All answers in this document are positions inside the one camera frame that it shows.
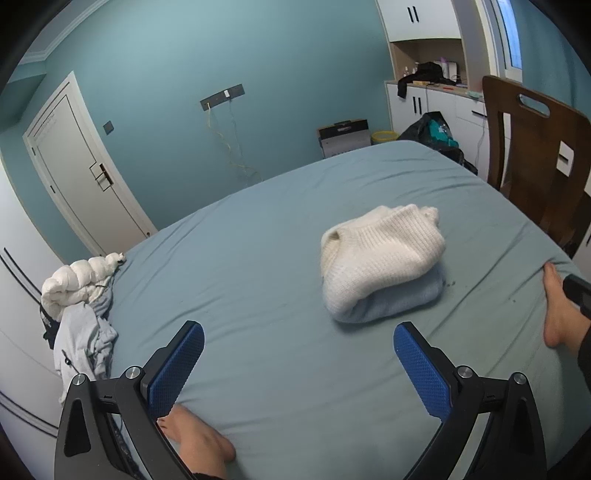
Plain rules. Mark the yellow bin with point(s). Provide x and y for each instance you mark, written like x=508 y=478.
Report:
x=384 y=136

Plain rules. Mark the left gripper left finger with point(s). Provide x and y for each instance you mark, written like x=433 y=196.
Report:
x=87 y=447

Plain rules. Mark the black white cardboard box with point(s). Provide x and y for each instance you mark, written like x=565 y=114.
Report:
x=343 y=137

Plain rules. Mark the light blue bed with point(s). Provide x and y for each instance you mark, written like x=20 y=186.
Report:
x=302 y=397

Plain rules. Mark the white duvet pile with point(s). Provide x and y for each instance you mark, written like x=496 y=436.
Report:
x=83 y=281

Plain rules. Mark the window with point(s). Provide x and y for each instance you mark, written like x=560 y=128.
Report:
x=506 y=25

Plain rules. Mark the white cabinet with shelf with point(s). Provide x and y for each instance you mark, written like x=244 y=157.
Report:
x=439 y=57

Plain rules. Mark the grey white clothes pile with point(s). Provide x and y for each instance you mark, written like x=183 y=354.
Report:
x=84 y=340

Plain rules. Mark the white door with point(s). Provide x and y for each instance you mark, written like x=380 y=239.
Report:
x=80 y=176

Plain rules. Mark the black clothes on counter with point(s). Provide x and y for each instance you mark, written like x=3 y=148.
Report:
x=429 y=72

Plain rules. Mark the grey wall switch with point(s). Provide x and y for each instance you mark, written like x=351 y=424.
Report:
x=108 y=127

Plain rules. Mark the brown wooden chair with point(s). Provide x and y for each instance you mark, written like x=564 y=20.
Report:
x=539 y=154

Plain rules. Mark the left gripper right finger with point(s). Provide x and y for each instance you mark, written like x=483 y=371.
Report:
x=512 y=445

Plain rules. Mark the person's left bare foot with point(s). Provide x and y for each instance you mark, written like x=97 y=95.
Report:
x=203 y=450

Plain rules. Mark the white knit sweater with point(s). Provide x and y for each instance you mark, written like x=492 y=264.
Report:
x=382 y=264

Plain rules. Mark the person's right bare foot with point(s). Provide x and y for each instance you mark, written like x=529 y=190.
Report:
x=564 y=324

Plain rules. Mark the person's bare foot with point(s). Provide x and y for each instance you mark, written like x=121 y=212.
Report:
x=564 y=324
x=203 y=450

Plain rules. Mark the black teal bag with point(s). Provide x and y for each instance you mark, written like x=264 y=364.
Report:
x=433 y=131

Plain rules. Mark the wall socket strip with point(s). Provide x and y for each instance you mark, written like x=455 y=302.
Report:
x=223 y=96

